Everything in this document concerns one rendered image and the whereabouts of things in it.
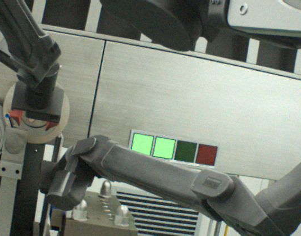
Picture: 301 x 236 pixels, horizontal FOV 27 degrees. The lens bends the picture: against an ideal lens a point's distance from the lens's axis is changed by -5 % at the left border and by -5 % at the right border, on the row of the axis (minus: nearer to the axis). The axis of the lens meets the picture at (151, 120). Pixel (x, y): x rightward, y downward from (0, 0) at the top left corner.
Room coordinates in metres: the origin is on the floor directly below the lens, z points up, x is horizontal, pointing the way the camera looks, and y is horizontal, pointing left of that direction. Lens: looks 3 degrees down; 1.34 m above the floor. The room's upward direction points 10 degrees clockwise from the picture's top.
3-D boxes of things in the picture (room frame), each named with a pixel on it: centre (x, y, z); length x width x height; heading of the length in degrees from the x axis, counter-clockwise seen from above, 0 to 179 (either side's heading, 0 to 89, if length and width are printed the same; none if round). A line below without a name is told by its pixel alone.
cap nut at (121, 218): (1.42, 0.03, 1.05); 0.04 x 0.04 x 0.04
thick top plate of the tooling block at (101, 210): (1.57, 0.10, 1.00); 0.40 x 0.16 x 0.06; 11
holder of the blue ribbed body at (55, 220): (1.51, 0.19, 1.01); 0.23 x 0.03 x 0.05; 11
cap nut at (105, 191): (1.73, 0.09, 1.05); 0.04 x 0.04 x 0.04
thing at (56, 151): (1.51, 0.21, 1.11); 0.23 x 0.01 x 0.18; 11
